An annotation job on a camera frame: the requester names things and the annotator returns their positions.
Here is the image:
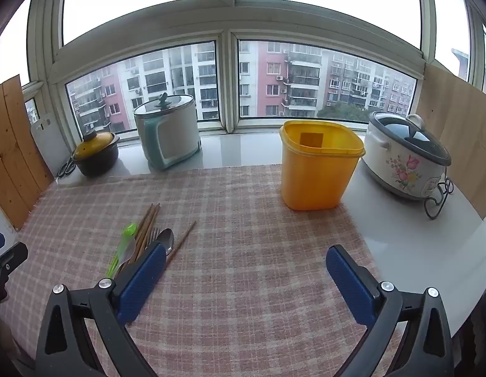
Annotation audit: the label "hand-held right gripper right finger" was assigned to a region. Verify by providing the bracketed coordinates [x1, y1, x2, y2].
[325, 244, 456, 377]

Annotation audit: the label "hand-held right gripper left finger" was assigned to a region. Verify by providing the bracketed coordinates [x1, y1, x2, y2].
[36, 242, 167, 377]

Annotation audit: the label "metal fork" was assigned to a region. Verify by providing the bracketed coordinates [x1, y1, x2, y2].
[143, 227, 161, 250]

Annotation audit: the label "metal spoon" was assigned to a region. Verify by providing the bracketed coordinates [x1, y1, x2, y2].
[156, 228, 175, 256]

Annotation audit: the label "green plastic spoon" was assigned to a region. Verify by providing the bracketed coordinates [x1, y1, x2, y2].
[106, 223, 138, 277]

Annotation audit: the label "wooden chopstick red tip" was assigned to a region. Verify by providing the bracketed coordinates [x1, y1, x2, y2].
[125, 203, 154, 262]
[164, 220, 197, 265]
[129, 203, 157, 260]

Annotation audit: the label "bundle of wooden chopsticks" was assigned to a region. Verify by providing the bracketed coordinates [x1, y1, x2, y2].
[133, 203, 161, 258]

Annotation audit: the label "yellow plastic container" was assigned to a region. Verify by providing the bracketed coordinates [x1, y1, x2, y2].
[279, 120, 365, 210]

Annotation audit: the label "brown wooden board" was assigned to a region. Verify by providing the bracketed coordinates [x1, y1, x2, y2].
[0, 75, 54, 230]

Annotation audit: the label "black scissors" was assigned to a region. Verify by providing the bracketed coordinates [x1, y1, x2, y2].
[56, 157, 76, 177]

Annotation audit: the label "pink checked tablecloth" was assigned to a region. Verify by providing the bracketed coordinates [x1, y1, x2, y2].
[0, 164, 401, 377]

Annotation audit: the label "white cutting board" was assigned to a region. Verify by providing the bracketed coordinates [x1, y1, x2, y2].
[30, 112, 73, 177]

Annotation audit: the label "dark clay pot yellow lid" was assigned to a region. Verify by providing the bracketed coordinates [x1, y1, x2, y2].
[72, 129, 120, 177]

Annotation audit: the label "white floral rice cooker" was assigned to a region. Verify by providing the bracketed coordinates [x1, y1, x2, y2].
[362, 111, 453, 201]

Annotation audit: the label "white teal electric pot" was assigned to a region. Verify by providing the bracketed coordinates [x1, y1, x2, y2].
[134, 93, 202, 171]

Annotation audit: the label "light wooden board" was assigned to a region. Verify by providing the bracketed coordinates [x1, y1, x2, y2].
[414, 63, 486, 221]

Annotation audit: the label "black wire stand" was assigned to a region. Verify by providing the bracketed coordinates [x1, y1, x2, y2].
[424, 177, 456, 220]

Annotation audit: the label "white window frame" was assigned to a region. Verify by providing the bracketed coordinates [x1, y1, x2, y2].
[25, 0, 486, 134]

